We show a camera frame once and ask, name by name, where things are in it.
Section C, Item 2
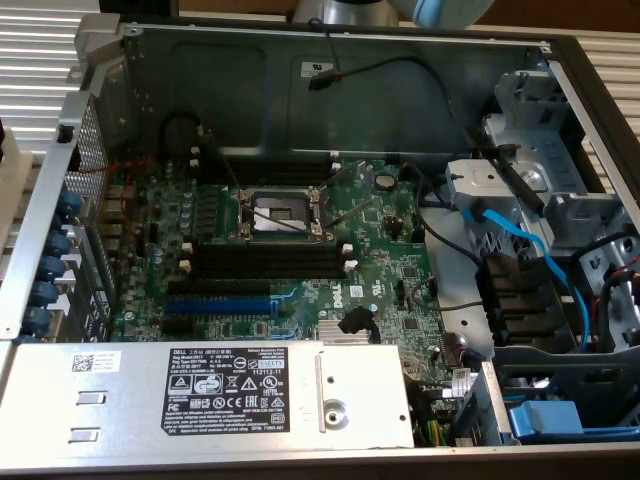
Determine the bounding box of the black RAM slot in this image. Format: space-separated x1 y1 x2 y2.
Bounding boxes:
189 146 341 174
182 241 354 262
189 158 344 187
178 257 357 280

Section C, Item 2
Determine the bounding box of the grey metal disk bay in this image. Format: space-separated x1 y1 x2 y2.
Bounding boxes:
444 67 640 351

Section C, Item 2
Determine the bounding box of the blue expansion slot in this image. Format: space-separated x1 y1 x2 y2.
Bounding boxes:
163 295 274 317

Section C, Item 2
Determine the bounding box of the green Dell motherboard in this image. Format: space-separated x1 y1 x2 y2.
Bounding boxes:
107 157 451 416

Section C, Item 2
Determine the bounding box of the blue plastic card clip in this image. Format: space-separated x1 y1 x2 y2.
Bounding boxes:
39 255 66 282
47 230 72 259
32 280 59 307
24 305 51 334
57 192 82 221

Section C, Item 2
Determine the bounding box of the yellow and black wire bundle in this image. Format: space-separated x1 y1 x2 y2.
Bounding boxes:
414 387 451 448

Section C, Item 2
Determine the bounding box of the long black expansion slot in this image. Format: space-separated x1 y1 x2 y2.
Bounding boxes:
167 278 274 298

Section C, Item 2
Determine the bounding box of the silver power supply unit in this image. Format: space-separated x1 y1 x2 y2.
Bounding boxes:
0 341 416 451

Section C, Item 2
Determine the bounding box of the thin red wire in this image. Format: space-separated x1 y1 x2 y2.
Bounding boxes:
67 153 156 241

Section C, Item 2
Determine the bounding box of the silver finned chipset heatsink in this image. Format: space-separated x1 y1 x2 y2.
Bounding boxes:
317 319 379 345

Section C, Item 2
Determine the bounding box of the thin metal locking lever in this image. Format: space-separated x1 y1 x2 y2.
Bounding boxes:
213 133 241 192

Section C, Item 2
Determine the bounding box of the black box behind case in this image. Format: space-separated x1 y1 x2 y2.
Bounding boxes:
98 0 179 15

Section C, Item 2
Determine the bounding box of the grey metal PC case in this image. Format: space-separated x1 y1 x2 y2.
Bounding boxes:
0 12 640 480

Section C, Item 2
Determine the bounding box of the blue flat data wire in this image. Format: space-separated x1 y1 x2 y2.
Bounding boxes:
462 198 594 351

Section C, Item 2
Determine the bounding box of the thin grey wire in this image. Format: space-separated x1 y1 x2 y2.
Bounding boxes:
405 279 484 312

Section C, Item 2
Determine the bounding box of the short black expansion slot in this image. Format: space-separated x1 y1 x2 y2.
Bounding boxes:
160 317 196 336

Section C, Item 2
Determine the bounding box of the white barcode tag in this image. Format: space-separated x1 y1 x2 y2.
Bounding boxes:
448 368 475 397

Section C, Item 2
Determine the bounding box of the CPU socket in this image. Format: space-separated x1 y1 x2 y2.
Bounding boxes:
234 185 326 246

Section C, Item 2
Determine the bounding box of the metal socket cover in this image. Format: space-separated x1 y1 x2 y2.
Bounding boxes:
319 159 376 236

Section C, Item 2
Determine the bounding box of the black plastic cap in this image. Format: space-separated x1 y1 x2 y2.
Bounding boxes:
338 306 376 335

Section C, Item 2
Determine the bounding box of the blue plastic drive latch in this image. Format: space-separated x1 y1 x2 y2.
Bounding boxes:
507 399 640 445

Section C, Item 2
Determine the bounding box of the white parts rack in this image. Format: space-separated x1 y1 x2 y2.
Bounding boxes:
0 127 37 170

